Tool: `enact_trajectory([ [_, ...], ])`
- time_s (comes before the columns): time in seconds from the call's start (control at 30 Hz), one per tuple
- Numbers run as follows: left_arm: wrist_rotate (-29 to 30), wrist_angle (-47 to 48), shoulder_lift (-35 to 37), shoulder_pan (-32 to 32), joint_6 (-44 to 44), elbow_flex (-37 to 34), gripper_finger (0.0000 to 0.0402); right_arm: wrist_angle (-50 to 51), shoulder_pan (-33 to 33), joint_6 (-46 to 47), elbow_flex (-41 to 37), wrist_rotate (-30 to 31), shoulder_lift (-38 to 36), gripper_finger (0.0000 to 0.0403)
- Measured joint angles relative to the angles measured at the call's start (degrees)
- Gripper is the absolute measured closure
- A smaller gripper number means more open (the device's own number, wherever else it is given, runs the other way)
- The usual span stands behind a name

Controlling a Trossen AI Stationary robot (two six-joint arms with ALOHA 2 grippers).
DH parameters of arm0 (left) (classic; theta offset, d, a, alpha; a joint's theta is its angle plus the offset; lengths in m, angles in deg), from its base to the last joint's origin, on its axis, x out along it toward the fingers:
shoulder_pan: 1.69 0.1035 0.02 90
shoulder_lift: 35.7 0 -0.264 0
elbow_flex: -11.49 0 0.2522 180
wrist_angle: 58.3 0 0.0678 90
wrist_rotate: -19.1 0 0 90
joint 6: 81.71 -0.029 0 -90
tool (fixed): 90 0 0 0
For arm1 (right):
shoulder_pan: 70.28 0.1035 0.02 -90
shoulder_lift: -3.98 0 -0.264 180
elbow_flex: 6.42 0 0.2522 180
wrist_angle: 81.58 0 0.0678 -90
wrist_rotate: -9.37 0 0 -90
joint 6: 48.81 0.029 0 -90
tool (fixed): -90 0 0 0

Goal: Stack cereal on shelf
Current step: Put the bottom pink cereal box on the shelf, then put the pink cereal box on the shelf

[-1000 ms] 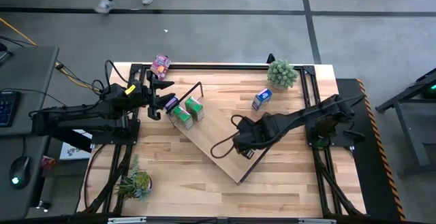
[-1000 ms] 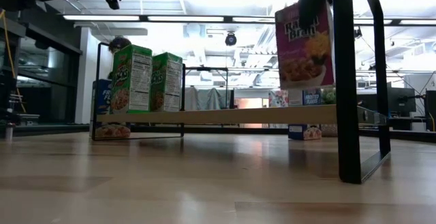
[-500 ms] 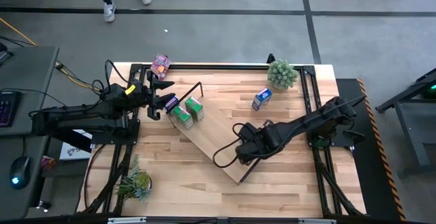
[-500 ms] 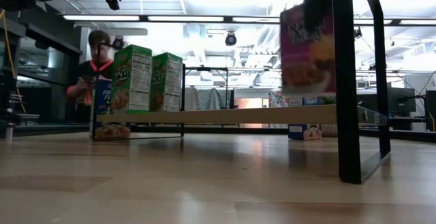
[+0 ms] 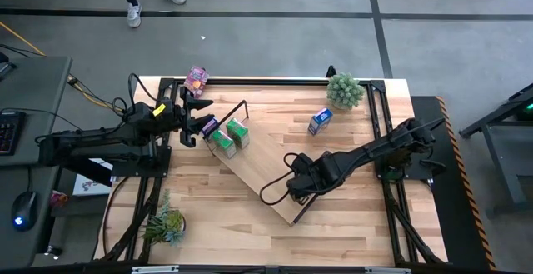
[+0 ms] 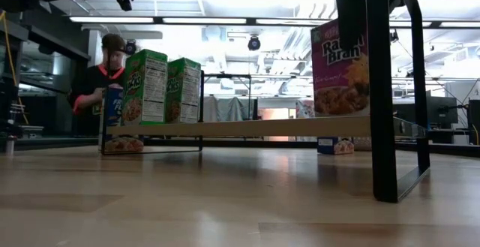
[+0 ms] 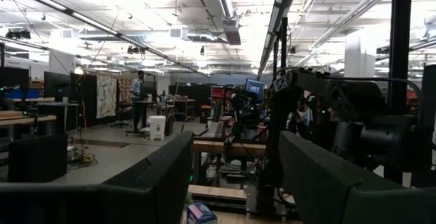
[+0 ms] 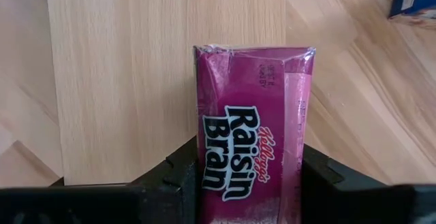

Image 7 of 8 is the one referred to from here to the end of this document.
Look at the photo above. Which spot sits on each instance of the wooden workbench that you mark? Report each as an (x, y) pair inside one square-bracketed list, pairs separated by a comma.
[(228, 147)]

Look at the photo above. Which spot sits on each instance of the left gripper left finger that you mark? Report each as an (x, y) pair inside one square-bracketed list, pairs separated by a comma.
[(146, 190)]

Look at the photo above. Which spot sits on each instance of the white trash bin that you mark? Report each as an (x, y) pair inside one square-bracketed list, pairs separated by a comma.
[(157, 127)]

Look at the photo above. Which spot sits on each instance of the person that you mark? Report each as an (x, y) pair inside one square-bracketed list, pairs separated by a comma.
[(137, 94)]

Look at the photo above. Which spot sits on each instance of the patterned hanging cloth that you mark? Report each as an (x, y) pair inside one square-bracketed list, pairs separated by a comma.
[(106, 96)]

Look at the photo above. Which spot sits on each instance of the black aluminium rig frame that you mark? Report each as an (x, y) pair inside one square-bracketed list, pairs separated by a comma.
[(400, 47)]

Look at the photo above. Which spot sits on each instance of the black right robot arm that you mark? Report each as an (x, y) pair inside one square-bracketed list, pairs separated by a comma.
[(347, 94)]

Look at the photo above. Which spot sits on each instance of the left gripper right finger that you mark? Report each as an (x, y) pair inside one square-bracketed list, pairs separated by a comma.
[(327, 190)]

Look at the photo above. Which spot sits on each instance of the black box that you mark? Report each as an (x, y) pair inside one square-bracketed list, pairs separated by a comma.
[(37, 159)]

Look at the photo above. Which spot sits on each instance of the blue Frosted Flakes cereal box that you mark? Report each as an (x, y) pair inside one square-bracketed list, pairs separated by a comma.
[(201, 214)]

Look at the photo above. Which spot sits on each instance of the monitor with blue screen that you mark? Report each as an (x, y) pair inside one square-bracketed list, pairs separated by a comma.
[(254, 88)]

